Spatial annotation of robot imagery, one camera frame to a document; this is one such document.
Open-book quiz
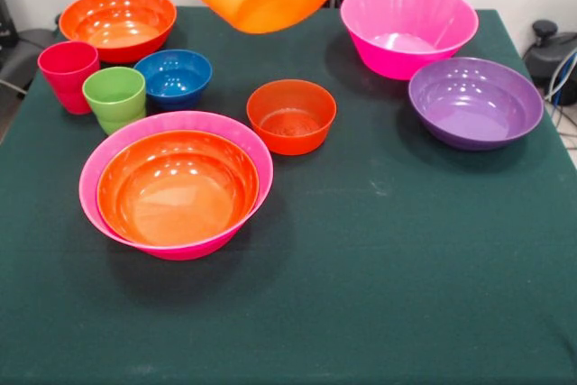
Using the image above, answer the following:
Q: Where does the medium red-orange bowl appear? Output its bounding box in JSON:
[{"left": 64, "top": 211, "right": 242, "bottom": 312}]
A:
[
  {"left": 59, "top": 0, "right": 178, "bottom": 65},
  {"left": 96, "top": 130, "right": 261, "bottom": 247}
]

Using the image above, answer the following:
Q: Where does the large pink bowl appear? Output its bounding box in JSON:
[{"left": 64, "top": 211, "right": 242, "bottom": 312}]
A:
[
  {"left": 340, "top": 0, "right": 480, "bottom": 82},
  {"left": 78, "top": 110, "right": 275, "bottom": 261}
]

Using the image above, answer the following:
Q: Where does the small red-orange bowl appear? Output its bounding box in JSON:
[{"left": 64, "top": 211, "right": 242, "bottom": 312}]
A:
[{"left": 246, "top": 78, "right": 338, "bottom": 157}]

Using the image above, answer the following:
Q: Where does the dark green tablecloth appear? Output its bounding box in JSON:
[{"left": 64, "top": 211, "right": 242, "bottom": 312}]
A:
[{"left": 0, "top": 5, "right": 577, "bottom": 385}]

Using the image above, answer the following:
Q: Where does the small blue bowl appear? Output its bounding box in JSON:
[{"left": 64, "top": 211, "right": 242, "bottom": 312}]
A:
[{"left": 133, "top": 49, "right": 214, "bottom": 111}]

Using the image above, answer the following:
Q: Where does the green cup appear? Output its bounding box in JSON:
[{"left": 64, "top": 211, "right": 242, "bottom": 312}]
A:
[{"left": 81, "top": 66, "right": 148, "bottom": 136}]

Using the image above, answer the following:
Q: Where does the purple bowl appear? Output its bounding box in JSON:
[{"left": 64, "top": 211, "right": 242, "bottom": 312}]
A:
[{"left": 408, "top": 57, "right": 545, "bottom": 152}]

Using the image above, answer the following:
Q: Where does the crimson cup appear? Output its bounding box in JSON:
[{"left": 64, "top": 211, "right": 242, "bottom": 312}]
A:
[{"left": 37, "top": 41, "right": 101, "bottom": 115}]

